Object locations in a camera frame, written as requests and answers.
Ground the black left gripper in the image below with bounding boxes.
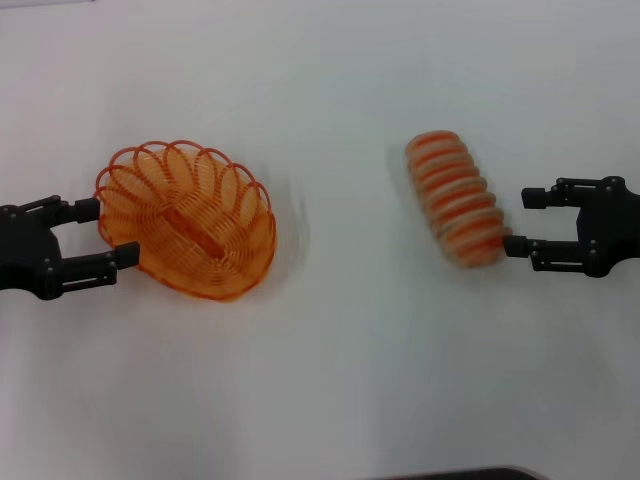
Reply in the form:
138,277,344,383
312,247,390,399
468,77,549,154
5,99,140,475
0,194,141,302

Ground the black robot torso edge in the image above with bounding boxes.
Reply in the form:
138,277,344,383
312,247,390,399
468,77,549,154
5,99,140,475
397,465,541,480

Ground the orange wire basket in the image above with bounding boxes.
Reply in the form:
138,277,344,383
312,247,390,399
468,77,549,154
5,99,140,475
93,139,278,303

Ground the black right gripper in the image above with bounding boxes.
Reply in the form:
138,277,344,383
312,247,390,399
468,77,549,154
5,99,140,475
502,175,640,279

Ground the orange striped bread roll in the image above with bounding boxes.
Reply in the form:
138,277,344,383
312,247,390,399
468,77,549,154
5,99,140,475
404,128,512,270

